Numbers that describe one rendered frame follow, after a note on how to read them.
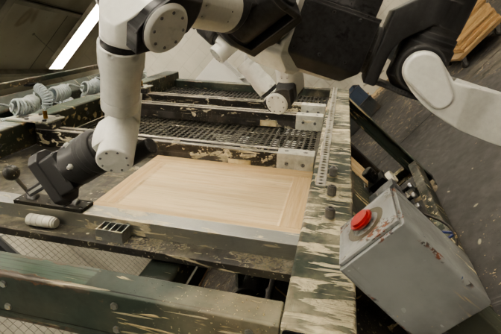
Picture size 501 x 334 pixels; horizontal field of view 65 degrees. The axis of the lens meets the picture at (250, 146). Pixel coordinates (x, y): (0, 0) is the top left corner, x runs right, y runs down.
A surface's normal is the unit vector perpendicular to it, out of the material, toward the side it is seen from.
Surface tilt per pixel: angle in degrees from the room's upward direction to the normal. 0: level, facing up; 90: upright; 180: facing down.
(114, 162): 121
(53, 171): 90
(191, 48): 90
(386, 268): 90
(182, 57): 90
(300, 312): 51
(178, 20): 156
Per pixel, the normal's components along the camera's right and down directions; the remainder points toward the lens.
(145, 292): 0.03, -0.95
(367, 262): -0.22, 0.31
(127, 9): -0.29, -0.21
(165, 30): 0.71, 0.61
